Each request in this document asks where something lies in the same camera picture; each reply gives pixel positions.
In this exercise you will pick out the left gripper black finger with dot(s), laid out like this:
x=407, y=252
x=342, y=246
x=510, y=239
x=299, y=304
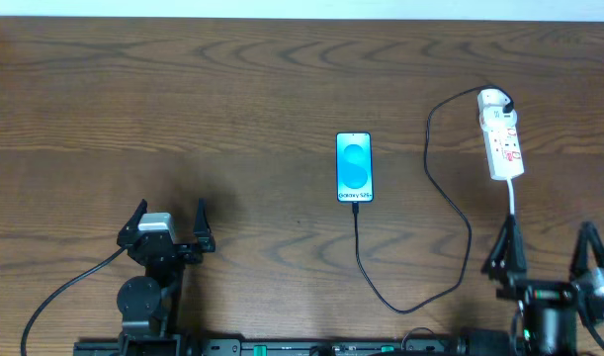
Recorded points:
x=202, y=231
x=130, y=234

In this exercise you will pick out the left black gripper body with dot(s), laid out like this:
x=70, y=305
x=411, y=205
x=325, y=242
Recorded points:
x=164, y=245

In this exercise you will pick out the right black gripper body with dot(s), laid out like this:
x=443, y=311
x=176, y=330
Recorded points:
x=544, y=287

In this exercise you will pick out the blue Galaxy smartphone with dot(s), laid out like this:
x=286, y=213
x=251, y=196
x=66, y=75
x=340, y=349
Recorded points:
x=354, y=167

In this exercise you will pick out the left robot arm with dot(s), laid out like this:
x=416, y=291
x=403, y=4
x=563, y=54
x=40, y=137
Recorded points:
x=149, y=304

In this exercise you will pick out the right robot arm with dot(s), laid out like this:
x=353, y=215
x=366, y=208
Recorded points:
x=547, y=311

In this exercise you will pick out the white USB charger adapter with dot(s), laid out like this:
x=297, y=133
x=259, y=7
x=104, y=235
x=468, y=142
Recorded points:
x=494, y=105

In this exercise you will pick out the white power strip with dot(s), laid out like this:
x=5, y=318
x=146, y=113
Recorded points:
x=503, y=151

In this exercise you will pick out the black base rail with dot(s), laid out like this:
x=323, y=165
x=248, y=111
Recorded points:
x=236, y=347

